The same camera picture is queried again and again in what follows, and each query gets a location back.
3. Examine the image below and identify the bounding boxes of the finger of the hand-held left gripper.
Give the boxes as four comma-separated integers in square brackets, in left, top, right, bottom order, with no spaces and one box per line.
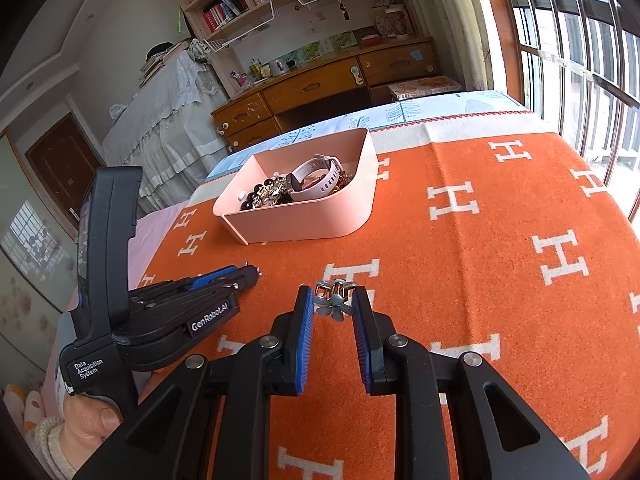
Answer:
[128,266,239,297]
[130,265,262,307]

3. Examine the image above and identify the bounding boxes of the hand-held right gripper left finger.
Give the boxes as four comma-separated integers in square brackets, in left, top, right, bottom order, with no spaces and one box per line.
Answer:
[75,285,316,480]

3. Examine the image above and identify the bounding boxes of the pink plastic box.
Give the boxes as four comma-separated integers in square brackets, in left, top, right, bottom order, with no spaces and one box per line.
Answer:
[212,127,377,246]

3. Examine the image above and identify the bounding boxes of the green wall pictures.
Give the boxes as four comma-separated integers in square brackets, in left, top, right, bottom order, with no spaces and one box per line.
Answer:
[287,30,359,62]

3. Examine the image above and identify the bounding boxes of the black bead bracelet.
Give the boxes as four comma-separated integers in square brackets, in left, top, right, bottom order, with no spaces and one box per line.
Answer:
[239,180,273,212]

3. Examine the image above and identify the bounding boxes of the person's left hand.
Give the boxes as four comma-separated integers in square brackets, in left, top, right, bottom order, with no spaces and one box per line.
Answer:
[60,394,123,466]

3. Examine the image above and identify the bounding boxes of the orange patterned blanket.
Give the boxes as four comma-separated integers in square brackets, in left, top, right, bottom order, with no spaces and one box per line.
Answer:
[127,110,640,480]

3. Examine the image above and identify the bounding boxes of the pile of jewelry beads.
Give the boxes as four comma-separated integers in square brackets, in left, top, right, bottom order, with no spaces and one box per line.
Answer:
[252,172,293,209]

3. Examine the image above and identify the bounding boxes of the metal flower keyring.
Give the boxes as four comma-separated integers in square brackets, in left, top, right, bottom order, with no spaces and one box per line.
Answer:
[314,279,357,324]

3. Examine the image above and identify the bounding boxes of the brown wooden door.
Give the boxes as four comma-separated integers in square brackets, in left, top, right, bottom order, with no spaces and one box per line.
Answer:
[25,112,109,226]

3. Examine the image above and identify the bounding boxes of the frosted glass wardrobe door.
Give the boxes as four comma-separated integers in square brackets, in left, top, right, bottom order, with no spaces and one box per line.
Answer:
[0,130,82,381]

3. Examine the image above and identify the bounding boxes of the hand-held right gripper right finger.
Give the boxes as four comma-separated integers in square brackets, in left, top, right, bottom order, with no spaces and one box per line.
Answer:
[351,285,591,480]

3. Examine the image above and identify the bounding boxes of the person's left forearm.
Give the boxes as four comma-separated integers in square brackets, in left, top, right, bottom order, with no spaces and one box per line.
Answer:
[24,416,77,480]

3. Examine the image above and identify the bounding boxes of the wooden desk with drawers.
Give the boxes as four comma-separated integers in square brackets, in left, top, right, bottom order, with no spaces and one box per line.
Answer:
[210,35,441,153]

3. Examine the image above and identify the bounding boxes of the stack of books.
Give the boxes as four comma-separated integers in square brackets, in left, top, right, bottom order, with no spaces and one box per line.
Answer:
[388,75,462,102]

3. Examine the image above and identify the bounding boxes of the white lace cover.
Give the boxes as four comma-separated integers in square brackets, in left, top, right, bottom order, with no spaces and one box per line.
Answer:
[102,50,241,211]

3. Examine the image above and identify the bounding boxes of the beige curtain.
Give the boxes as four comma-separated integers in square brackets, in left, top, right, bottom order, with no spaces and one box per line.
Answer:
[395,0,506,93]

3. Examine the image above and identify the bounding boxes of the white strap wristwatch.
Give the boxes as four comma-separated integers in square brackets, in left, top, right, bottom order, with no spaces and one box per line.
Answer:
[285,156,344,205]

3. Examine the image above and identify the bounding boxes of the floral storage box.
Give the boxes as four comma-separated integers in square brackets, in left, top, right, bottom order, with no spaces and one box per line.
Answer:
[375,5,414,39]

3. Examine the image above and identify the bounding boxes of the pink plush toy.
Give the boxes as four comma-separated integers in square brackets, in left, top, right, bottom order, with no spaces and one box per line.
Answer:
[2,382,47,433]

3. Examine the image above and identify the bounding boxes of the blue tree-print cloth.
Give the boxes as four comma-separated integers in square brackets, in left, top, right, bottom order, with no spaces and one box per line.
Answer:
[205,89,531,181]

